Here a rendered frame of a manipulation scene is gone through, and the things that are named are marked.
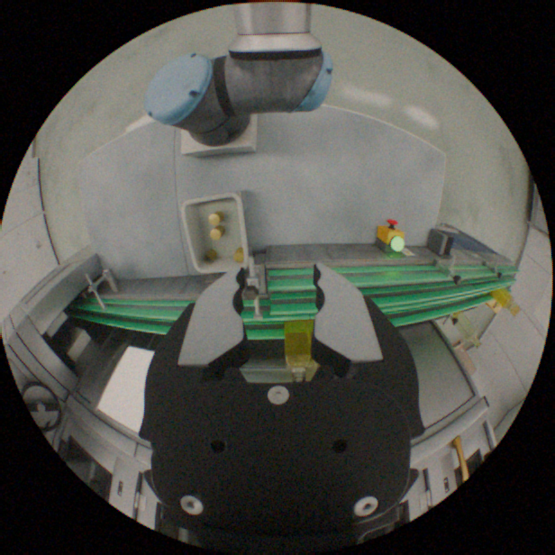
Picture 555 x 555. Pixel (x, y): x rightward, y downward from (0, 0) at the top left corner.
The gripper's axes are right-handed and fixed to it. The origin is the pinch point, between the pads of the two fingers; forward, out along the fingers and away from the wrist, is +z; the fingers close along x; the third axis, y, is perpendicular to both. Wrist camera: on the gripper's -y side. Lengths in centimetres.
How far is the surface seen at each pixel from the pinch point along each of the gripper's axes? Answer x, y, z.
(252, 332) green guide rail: -8.7, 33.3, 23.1
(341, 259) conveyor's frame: 16.5, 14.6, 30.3
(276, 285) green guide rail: -1.1, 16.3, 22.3
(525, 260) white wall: 592, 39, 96
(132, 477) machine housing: -41, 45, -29
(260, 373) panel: -6.9, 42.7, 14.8
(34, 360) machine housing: -90, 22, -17
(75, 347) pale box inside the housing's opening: -102, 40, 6
